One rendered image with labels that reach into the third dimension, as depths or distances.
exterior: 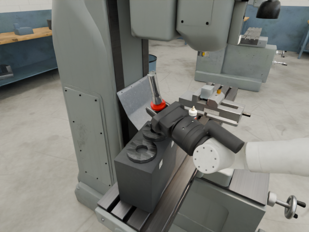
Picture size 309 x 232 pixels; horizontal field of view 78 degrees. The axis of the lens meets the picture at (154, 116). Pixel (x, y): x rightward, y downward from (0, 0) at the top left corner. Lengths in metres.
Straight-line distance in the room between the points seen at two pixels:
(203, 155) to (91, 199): 1.34
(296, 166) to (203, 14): 0.54
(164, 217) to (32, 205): 1.54
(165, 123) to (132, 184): 0.21
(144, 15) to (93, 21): 0.23
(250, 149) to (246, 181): 0.65
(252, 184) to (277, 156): 0.66
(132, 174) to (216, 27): 0.55
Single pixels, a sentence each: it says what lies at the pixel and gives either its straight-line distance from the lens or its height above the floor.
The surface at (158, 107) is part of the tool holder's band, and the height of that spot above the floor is 1.21.
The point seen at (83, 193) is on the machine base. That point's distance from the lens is 1.74.
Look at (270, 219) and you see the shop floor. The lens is 1.94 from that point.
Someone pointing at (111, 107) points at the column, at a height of 1.00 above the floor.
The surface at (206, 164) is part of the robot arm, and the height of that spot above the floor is 1.18.
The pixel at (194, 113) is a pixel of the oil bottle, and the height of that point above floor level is 1.00.
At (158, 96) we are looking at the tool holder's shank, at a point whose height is 1.25.
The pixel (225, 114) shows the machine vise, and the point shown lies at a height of 0.97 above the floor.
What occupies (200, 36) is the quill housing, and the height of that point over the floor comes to 1.37.
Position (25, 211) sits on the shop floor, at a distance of 2.04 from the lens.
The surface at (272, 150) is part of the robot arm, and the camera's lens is 0.44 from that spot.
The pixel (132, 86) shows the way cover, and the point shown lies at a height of 1.07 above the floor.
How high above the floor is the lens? 1.50
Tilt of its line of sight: 33 degrees down
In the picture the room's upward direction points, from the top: straight up
